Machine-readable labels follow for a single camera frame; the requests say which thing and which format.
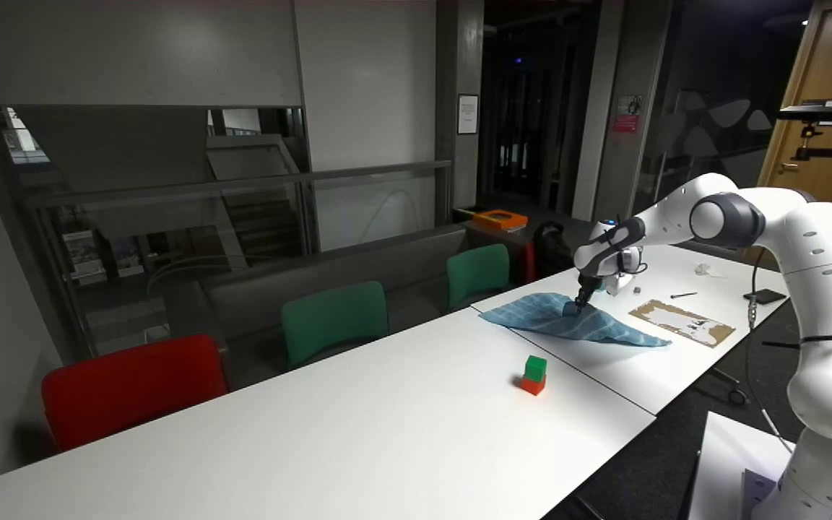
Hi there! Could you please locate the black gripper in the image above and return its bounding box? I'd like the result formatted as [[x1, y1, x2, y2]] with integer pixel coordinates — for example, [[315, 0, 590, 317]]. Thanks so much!
[[568, 271, 613, 311]]

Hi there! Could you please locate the blue checked towel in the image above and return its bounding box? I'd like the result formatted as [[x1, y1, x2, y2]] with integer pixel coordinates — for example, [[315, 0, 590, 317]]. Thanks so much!
[[480, 289, 672, 353]]

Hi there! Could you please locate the black bag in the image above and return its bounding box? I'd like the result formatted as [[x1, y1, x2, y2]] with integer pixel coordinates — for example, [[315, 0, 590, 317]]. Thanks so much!
[[529, 216, 590, 282]]

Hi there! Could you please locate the green block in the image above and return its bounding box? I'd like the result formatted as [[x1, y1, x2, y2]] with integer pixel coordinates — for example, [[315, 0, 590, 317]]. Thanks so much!
[[520, 353, 551, 380]]

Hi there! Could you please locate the red block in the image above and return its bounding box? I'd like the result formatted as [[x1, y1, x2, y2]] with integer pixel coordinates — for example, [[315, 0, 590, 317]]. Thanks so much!
[[513, 372, 549, 398]]

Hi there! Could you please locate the brown clipboard with paper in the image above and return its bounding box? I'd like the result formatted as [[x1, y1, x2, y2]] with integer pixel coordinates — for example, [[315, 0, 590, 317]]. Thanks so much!
[[626, 297, 735, 350]]

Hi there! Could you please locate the green chair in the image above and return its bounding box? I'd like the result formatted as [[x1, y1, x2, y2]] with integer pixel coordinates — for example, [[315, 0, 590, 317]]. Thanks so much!
[[278, 276, 393, 370], [445, 240, 513, 311]]

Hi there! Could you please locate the orange box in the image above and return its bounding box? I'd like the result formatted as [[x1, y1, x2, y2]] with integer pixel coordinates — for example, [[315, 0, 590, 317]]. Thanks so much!
[[468, 204, 532, 237]]

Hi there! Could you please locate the black phone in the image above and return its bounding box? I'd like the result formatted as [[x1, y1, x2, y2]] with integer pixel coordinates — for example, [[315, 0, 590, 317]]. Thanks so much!
[[743, 285, 789, 308]]

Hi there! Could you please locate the white side table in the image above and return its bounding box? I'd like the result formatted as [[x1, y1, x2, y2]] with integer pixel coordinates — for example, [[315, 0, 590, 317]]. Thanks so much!
[[686, 411, 800, 520]]

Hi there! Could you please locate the dark grey bench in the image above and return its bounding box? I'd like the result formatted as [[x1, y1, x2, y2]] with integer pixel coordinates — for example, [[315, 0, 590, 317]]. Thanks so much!
[[159, 223, 471, 386]]

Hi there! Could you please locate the interior glass window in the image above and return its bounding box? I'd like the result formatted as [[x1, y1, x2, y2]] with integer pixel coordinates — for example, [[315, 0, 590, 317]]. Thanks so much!
[[0, 99, 457, 321]]

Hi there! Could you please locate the red chair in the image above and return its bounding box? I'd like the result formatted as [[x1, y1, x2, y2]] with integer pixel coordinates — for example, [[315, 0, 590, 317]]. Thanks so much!
[[41, 333, 233, 453]]

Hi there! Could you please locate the red wall sign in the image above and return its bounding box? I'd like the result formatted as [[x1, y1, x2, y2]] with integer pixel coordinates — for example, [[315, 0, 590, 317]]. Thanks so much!
[[610, 91, 647, 139]]

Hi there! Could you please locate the white paper wall sign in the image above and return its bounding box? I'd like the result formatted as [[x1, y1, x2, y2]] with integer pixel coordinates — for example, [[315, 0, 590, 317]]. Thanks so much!
[[457, 91, 483, 139]]

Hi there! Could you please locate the black bar camera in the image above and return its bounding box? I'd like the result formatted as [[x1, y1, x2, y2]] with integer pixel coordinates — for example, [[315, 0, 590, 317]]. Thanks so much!
[[777, 102, 832, 123]]

